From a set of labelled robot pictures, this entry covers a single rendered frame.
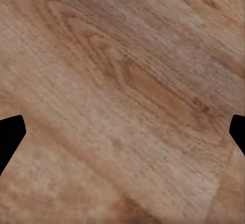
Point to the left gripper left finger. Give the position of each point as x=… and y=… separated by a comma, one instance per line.
x=12, y=131

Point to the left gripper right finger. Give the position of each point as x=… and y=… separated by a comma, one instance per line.
x=237, y=131

